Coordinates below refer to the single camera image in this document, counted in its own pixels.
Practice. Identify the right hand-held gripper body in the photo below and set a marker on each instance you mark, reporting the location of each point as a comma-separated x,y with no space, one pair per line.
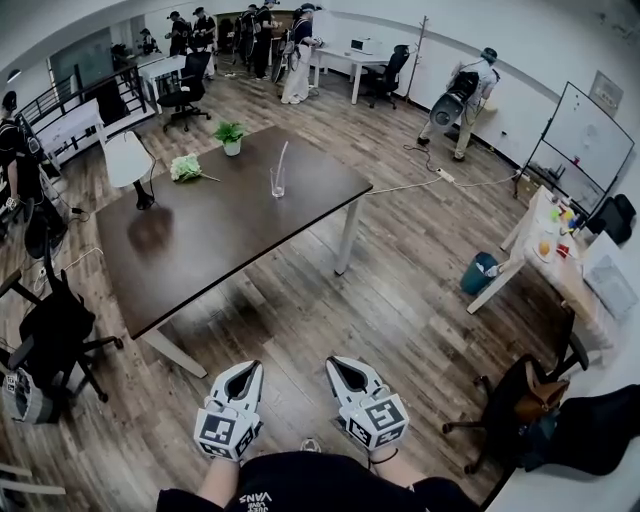
380,417

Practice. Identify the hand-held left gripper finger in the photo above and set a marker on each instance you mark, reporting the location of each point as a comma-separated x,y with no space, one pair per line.
257,395
220,387

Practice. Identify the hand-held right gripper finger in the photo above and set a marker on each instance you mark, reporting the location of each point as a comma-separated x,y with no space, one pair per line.
376,384
336,390

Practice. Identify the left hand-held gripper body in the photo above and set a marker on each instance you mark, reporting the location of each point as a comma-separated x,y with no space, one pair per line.
216,430

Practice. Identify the clear drinking glass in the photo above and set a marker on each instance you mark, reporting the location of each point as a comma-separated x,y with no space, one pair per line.
278,194

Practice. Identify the purple straw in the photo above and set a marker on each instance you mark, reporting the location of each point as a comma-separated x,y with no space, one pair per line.
282,159

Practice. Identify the person's right forearm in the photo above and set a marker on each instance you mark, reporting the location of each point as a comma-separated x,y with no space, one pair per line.
392,470

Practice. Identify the person's left forearm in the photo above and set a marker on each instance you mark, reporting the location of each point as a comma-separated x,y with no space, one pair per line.
217,477

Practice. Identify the black wrist band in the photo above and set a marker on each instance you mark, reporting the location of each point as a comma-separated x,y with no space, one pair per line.
387,458

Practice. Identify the white table leg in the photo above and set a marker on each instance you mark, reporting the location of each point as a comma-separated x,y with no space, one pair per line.
175,352
347,240

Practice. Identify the person's shoe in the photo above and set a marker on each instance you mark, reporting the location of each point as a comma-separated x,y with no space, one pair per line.
310,446

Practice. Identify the person's black t-shirt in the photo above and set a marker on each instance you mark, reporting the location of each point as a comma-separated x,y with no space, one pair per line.
310,482

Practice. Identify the black office chair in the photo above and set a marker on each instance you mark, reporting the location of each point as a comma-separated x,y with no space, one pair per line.
187,85
500,400
390,70
55,325

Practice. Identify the teal waste bin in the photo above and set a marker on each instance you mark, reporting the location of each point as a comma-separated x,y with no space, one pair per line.
475,277

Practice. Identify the brown leather bag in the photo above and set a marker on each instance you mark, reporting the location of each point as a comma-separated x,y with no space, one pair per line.
540,395

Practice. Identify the white desk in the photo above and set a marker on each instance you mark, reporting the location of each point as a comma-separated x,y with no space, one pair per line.
350,56
575,492
165,65

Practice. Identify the black bag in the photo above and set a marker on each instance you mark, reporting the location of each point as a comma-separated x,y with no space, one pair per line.
590,430

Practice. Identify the white side table with items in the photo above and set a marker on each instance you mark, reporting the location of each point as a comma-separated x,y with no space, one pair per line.
565,280

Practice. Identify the orange fruit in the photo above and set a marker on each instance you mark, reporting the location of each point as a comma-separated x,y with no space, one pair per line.
545,248

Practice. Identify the white power strip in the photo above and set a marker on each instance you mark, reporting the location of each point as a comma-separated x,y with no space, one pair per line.
445,175

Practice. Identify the white flower bouquet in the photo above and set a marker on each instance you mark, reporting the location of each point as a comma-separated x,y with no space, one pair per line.
185,167

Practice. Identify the potted green plant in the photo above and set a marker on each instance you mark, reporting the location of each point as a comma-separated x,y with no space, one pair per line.
231,147

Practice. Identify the white shade table lamp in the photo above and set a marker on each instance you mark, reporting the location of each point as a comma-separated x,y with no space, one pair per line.
125,160

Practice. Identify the cardboard box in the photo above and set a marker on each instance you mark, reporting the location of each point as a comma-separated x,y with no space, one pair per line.
529,187

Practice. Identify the white plastic bag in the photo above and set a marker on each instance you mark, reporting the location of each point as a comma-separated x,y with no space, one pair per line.
610,280

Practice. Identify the black backpack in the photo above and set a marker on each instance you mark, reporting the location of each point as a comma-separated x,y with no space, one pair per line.
615,220

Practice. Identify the black metal railing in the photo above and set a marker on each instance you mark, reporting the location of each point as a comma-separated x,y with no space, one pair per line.
117,100

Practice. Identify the whiteboard on stand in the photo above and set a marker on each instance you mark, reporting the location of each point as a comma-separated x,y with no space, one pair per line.
585,135

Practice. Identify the wooden coat stand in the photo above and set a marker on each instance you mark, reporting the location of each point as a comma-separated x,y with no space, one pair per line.
417,55

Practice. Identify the white desktop printer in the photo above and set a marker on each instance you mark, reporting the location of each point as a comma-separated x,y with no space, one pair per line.
360,45

